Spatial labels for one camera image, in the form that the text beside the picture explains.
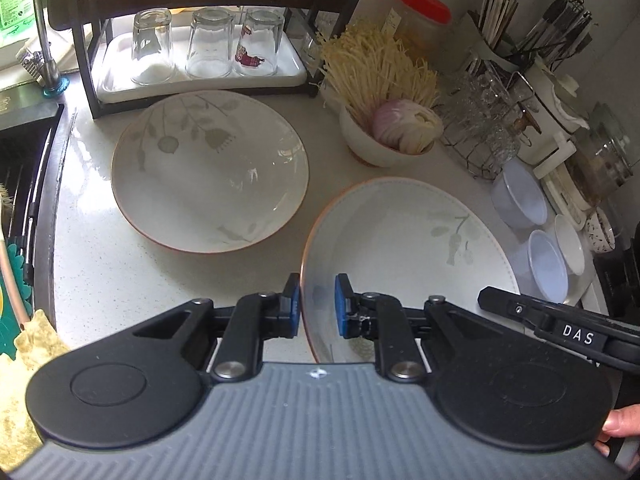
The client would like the green label packet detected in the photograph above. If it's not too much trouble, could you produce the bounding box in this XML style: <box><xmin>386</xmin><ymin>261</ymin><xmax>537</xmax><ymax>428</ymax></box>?
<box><xmin>0</xmin><ymin>0</ymin><xmax>38</xmax><ymax>68</ymax></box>

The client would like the small floral bowl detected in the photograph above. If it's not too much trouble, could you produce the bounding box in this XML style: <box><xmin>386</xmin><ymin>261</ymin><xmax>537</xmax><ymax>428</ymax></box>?
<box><xmin>585</xmin><ymin>207</ymin><xmax>617</xmax><ymax>253</ymax></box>

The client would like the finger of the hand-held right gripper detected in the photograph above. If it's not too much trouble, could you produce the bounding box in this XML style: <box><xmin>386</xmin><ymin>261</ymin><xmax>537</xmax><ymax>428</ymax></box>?
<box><xmin>477</xmin><ymin>286</ymin><xmax>608</xmax><ymax>357</ymax></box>

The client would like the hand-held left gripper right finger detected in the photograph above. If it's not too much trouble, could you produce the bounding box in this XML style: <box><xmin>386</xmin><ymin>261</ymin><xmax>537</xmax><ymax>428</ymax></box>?
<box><xmin>334</xmin><ymin>274</ymin><xmax>506</xmax><ymax>382</ymax></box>

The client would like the yellow dish cloth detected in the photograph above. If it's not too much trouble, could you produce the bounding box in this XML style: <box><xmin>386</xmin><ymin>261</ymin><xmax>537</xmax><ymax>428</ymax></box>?
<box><xmin>0</xmin><ymin>310</ymin><xmax>71</xmax><ymax>461</ymax></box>

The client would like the wire cup rack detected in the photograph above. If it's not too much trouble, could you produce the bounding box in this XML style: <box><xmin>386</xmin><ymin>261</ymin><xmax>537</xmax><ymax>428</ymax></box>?
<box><xmin>440</xmin><ymin>60</ymin><xmax>531</xmax><ymax>181</ymax></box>

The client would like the teal scrubber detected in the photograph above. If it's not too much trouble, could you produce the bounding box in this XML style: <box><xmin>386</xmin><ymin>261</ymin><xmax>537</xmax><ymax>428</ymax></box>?
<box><xmin>0</xmin><ymin>240</ymin><xmax>36</xmax><ymax>358</ymax></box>

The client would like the glass kettle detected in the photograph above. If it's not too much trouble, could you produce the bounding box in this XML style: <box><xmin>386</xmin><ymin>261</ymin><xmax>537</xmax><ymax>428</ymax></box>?
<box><xmin>570</xmin><ymin>102</ymin><xmax>636</xmax><ymax>201</ymax></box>

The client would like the leaf pattern ceramic plate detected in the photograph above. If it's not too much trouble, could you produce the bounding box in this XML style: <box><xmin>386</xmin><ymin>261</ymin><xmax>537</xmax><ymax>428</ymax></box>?
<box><xmin>300</xmin><ymin>176</ymin><xmax>522</xmax><ymax>365</ymax></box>
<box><xmin>110</xmin><ymin>90</ymin><xmax>310</xmax><ymax>254</ymax></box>

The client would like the white ceramic food bowl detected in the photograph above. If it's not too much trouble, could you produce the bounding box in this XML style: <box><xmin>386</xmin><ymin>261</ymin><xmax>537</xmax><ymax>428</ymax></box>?
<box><xmin>339</xmin><ymin>102</ymin><xmax>436</xmax><ymax>168</ymax></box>

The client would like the white lidded pot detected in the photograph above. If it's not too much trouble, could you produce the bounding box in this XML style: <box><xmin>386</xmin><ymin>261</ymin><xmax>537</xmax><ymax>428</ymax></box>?
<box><xmin>520</xmin><ymin>57</ymin><xmax>591</xmax><ymax>166</ymax></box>

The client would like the metal faucet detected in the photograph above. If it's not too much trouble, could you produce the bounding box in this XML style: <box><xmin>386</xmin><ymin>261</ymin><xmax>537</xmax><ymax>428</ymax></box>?
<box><xmin>27</xmin><ymin>0</ymin><xmax>68</xmax><ymax>97</ymax></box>

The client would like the bundle of kitchen utensils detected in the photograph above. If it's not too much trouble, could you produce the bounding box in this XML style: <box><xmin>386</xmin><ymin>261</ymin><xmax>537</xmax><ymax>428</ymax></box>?
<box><xmin>515</xmin><ymin>0</ymin><xmax>598</xmax><ymax>61</ymax></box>

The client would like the cream kettle base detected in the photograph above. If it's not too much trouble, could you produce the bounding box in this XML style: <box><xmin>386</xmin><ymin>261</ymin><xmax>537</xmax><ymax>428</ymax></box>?
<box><xmin>532</xmin><ymin>140</ymin><xmax>601</xmax><ymax>231</ymax></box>

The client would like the black appliance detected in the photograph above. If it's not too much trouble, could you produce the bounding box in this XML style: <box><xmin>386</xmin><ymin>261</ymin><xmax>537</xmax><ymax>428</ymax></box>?
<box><xmin>595</xmin><ymin>250</ymin><xmax>640</xmax><ymax>321</ymax></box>

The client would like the clear drinking glass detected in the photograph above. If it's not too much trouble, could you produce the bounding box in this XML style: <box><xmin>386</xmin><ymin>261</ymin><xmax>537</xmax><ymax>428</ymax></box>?
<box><xmin>186</xmin><ymin>6</ymin><xmax>236</xmax><ymax>79</ymax></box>
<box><xmin>131</xmin><ymin>7</ymin><xmax>176</xmax><ymax>86</ymax></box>

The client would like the sliced purple onion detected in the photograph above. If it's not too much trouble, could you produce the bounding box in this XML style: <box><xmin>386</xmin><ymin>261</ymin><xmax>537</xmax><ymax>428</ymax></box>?
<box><xmin>372</xmin><ymin>100</ymin><xmax>445</xmax><ymax>153</ymax></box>

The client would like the black sink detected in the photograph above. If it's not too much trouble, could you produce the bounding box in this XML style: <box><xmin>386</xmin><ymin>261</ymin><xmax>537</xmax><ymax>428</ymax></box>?
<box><xmin>0</xmin><ymin>85</ymin><xmax>76</xmax><ymax>311</ymax></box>

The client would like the pale green chopstick holder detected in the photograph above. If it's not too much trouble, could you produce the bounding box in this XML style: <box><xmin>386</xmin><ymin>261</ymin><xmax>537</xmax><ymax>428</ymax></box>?
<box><xmin>462</xmin><ymin>10</ymin><xmax>521</xmax><ymax>71</ymax></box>

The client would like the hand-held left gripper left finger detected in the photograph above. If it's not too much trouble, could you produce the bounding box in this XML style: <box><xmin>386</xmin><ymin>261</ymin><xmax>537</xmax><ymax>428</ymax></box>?
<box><xmin>132</xmin><ymin>274</ymin><xmax>304</xmax><ymax>382</ymax></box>

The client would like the bundle of chopsticks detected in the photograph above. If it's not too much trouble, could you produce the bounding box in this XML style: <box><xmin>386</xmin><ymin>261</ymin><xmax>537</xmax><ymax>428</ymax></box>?
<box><xmin>477</xmin><ymin>0</ymin><xmax>521</xmax><ymax>43</ymax></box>

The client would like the red lid plastic jar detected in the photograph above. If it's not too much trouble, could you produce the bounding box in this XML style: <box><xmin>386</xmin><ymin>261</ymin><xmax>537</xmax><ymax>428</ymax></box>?
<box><xmin>382</xmin><ymin>0</ymin><xmax>452</xmax><ymax>58</ymax></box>

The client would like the red print drinking glass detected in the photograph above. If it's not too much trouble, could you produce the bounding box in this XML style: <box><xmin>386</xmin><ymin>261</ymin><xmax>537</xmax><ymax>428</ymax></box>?
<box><xmin>232</xmin><ymin>8</ymin><xmax>286</xmax><ymax>77</ymax></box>

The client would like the person's right hand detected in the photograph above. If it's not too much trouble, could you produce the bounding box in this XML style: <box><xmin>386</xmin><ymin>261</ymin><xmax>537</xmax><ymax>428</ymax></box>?
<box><xmin>601</xmin><ymin>402</ymin><xmax>640</xmax><ymax>441</ymax></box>

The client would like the white plastic tray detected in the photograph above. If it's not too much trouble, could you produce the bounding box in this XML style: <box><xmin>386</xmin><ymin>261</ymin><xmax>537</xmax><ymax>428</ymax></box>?
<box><xmin>95</xmin><ymin>30</ymin><xmax>308</xmax><ymax>101</ymax></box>

